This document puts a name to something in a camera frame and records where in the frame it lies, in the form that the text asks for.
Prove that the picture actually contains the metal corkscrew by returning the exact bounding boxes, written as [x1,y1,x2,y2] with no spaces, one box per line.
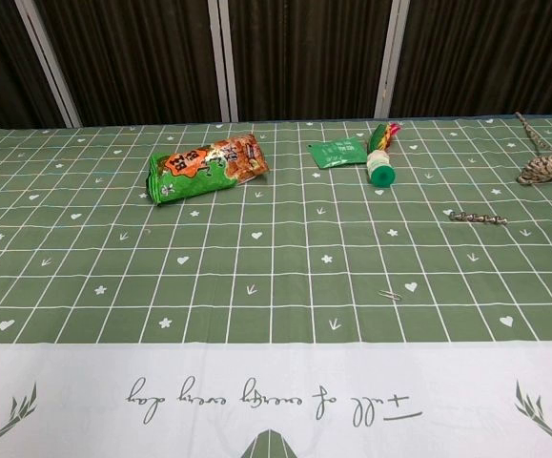
[448,210,511,226]

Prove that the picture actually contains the green grid pattern tablecloth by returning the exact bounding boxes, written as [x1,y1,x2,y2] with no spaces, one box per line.
[0,114,552,458]

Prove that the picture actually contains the green orange snack bag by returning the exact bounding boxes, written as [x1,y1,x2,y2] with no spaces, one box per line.
[149,133,270,209]

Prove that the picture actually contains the small green foil sachet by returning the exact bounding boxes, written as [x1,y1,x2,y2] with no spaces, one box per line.
[307,136,370,170]

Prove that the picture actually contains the feather shuttlecock with green base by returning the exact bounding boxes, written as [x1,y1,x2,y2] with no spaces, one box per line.
[365,122,403,189]

